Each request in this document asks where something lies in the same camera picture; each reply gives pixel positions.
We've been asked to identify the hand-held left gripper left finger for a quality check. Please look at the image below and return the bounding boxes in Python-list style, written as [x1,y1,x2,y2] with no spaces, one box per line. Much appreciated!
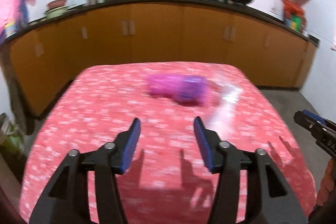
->
[28,118,141,224]

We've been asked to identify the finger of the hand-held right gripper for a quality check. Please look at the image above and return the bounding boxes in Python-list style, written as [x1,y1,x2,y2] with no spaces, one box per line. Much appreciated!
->
[293,110,336,133]

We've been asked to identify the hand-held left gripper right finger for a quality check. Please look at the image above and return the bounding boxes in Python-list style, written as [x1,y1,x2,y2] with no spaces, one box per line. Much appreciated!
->
[193,117,308,224]

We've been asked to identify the clear plastic bottle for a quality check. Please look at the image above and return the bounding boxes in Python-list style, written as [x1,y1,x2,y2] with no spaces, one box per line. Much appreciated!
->
[209,70,243,132]

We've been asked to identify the purple plastic pouch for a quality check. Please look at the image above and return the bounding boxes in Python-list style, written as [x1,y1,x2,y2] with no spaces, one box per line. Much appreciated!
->
[146,73,209,107]

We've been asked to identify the person's right hand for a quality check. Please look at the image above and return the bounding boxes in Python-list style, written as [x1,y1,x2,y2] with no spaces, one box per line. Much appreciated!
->
[316,158,336,207]

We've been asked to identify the red floral tablecloth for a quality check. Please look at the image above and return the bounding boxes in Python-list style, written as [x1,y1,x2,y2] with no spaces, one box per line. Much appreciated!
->
[20,61,317,224]

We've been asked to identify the green packets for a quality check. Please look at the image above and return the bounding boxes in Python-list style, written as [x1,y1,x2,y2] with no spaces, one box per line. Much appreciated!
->
[285,14,303,30]

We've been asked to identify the orange bag on counter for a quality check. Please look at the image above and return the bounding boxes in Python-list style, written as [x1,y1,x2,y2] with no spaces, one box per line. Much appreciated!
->
[282,0,306,20]

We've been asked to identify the brown lower kitchen cabinets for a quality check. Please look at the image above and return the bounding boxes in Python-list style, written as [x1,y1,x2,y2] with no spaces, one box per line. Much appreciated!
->
[9,2,318,118]

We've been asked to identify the green plastic bag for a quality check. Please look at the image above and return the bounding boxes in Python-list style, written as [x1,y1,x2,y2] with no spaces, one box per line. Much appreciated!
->
[0,112,25,159]

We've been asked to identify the green basin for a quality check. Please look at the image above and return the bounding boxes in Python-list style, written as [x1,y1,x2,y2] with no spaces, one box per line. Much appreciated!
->
[43,5,69,20]

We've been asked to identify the pink plastic colander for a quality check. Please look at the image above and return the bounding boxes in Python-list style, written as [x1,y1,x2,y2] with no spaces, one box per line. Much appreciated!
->
[47,0,66,9]

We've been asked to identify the small colourful packet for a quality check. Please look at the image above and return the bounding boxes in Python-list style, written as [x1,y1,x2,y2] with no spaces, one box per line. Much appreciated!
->
[4,18,17,37]

